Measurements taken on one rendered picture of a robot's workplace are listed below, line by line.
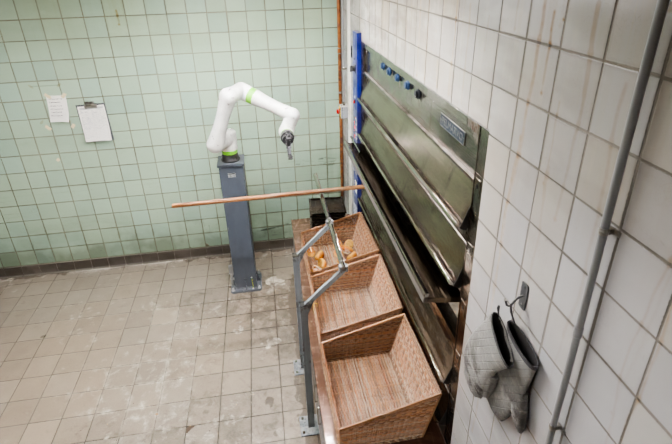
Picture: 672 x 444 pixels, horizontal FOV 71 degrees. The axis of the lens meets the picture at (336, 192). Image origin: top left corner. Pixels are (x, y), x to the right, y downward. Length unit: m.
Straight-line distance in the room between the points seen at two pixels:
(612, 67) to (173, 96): 3.63
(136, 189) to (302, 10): 2.15
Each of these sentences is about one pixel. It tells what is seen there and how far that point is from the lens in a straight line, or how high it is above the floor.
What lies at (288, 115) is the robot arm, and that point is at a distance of 3.38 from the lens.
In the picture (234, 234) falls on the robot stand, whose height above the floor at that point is 0.57.
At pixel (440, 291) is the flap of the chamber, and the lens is 1.98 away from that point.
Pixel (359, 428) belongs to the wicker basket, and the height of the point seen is 0.72.
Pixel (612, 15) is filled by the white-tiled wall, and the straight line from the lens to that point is 1.13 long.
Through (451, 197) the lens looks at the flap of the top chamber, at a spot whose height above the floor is 1.76.
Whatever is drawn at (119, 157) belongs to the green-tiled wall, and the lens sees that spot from 4.55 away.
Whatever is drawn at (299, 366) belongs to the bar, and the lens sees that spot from 3.60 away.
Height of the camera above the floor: 2.60
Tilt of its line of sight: 26 degrees down
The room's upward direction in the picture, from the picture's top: 1 degrees counter-clockwise
